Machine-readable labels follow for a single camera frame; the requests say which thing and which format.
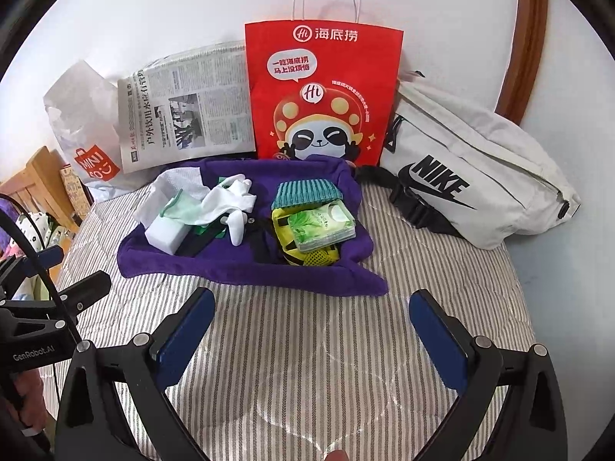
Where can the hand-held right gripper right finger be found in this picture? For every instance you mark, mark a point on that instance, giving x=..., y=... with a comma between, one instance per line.
x=439, y=341

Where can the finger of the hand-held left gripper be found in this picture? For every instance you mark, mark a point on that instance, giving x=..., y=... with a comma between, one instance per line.
x=48, y=257
x=81, y=290

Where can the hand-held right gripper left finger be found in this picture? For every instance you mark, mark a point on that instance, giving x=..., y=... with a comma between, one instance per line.
x=185, y=341

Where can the purple towel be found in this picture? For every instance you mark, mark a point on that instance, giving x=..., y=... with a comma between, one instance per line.
x=230, y=269

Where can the green packet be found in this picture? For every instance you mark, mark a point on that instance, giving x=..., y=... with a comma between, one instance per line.
x=218, y=234

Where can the yellow black mesh pouch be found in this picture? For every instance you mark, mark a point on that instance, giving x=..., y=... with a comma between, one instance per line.
x=283, y=237

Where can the white mint-cuffed sock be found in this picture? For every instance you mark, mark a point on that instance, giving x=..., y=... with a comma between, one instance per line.
x=226, y=199

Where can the green tissue pack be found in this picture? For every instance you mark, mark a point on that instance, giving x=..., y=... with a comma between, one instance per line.
x=322, y=225

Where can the teal ribbed cloth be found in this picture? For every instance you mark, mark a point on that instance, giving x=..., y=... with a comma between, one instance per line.
x=307, y=192

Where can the person's left hand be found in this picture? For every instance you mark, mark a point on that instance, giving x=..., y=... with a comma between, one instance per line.
x=33, y=398

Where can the person's right hand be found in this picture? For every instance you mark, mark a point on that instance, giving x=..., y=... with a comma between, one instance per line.
x=336, y=456

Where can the white floral pillow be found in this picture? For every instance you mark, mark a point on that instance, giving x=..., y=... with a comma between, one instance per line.
x=36, y=228

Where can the purple plush cloth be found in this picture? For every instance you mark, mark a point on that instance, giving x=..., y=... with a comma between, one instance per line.
x=5, y=213

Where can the wooden headboard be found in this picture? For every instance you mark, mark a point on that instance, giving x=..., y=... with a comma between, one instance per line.
x=38, y=177

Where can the striped bedsheet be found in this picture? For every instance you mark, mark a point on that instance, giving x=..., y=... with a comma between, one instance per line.
x=312, y=369

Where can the white plastic shopping bag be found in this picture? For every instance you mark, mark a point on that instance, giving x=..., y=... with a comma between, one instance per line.
x=81, y=120

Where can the white waist bag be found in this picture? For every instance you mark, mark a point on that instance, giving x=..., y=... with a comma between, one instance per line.
x=480, y=163

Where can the folded newspaper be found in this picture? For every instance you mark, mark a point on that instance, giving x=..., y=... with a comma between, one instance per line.
x=192, y=105

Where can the red paper carrier bag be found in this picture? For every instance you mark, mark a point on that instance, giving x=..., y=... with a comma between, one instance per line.
x=322, y=81

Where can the wooden door frame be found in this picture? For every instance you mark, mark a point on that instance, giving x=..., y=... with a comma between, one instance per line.
x=528, y=48

